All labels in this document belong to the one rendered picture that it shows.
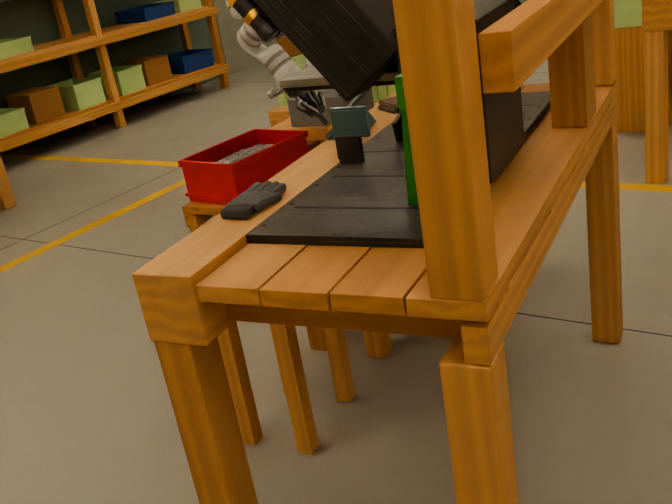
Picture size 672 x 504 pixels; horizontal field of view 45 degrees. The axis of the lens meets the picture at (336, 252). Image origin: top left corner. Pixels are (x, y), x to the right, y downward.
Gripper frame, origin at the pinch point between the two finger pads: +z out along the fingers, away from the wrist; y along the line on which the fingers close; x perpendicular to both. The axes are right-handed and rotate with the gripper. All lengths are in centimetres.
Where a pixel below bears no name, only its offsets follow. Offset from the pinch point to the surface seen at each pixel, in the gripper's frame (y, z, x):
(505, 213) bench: -51, 42, -47
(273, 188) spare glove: -47.6, 7.6, -5.6
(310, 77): -28.6, -7.0, -20.8
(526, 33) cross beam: -70, 18, -78
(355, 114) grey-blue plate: -23.3, 6.1, -20.8
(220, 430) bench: -86, 40, 17
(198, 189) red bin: -24.6, -7.7, 30.9
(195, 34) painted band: 559, -216, 383
